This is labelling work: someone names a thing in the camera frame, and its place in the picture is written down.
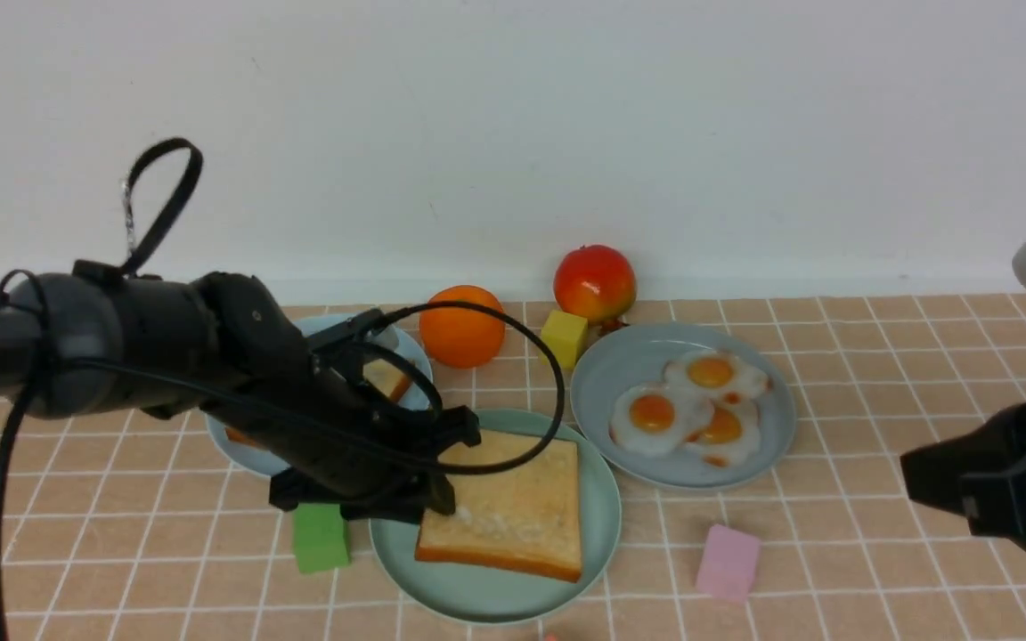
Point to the yellow foam cube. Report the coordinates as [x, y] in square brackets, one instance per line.
[566, 335]

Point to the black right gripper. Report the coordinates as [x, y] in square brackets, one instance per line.
[980, 476]

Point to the grey plate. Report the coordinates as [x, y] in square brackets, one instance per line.
[637, 355]

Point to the beige checked tablecloth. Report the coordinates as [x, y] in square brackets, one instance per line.
[121, 527]

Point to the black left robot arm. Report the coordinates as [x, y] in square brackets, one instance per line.
[73, 345]

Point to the fried egg bottom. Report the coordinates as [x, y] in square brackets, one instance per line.
[731, 439]

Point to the orange fruit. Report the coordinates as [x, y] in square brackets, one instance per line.
[460, 338]

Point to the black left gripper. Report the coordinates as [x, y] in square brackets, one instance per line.
[307, 401]

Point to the light blue plate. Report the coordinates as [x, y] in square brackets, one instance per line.
[265, 464]

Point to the toast slice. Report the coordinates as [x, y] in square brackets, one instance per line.
[525, 520]
[387, 378]

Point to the fried egg top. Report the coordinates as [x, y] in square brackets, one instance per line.
[718, 375]

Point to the green foam cube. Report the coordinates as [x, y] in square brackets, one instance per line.
[319, 539]

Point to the fried egg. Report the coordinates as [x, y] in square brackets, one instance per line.
[653, 419]
[718, 375]
[731, 439]

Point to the pink foam cube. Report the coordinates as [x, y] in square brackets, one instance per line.
[728, 567]

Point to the red yellow apple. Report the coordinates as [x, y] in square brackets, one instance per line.
[596, 282]

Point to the green plate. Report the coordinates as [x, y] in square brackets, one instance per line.
[489, 596]

